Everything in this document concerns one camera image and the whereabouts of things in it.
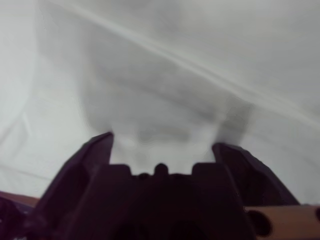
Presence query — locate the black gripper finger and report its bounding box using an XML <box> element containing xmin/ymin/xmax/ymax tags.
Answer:
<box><xmin>212</xmin><ymin>142</ymin><xmax>301</xmax><ymax>208</ymax></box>
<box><xmin>29</xmin><ymin>131</ymin><xmax>115</xmax><ymax>240</ymax></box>

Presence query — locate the white T-shirt with small print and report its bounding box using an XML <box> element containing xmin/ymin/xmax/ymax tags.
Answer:
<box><xmin>0</xmin><ymin>0</ymin><xmax>320</xmax><ymax>206</ymax></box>

